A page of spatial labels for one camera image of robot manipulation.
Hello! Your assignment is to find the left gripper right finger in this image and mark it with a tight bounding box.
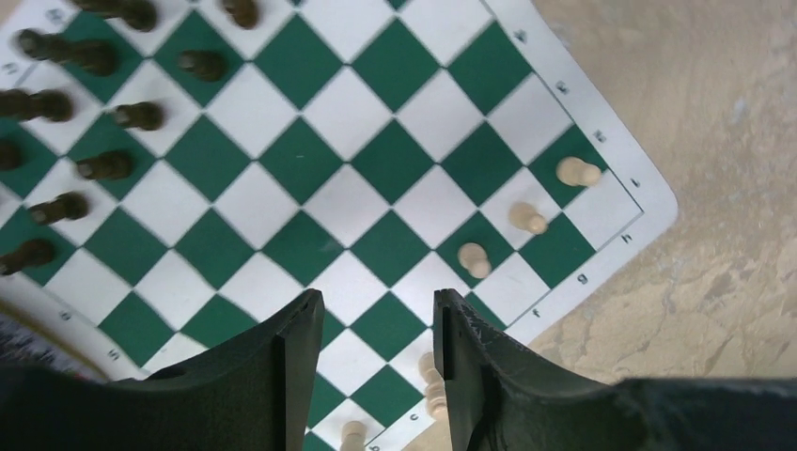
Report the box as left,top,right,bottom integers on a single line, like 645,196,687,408
433,288,796,450

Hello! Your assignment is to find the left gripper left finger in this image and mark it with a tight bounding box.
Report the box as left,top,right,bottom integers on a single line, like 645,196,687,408
1,289,325,450

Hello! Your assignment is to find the white pawn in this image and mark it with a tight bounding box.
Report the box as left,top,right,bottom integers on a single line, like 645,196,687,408
555,157,602,187
508,202,548,235
418,352,448,421
339,421,367,451
458,242,492,279

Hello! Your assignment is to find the gold tin with pieces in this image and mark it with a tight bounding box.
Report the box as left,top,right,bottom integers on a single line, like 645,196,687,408
1,305,108,383

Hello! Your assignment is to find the green white chess board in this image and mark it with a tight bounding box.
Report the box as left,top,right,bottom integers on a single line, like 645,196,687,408
1,1,678,450

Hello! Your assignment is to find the dark chess piece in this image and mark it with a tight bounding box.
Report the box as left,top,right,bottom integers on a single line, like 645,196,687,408
71,0,158,32
1,239,55,276
14,28,117,77
0,139,23,172

